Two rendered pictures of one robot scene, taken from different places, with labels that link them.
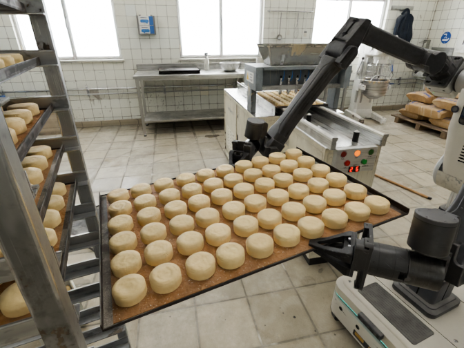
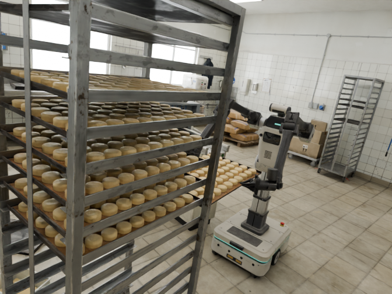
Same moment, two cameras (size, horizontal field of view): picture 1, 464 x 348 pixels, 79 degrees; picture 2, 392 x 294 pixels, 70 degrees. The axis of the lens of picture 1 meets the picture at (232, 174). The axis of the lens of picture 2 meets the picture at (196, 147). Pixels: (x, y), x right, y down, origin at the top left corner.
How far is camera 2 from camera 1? 1.11 m
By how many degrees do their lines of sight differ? 31
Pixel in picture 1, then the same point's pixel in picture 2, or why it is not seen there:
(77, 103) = not seen: outside the picture
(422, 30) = not seen: hidden behind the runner
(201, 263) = (217, 190)
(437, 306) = (261, 229)
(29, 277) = (213, 182)
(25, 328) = (199, 202)
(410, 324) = (252, 239)
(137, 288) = not seen: hidden behind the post
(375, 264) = (261, 185)
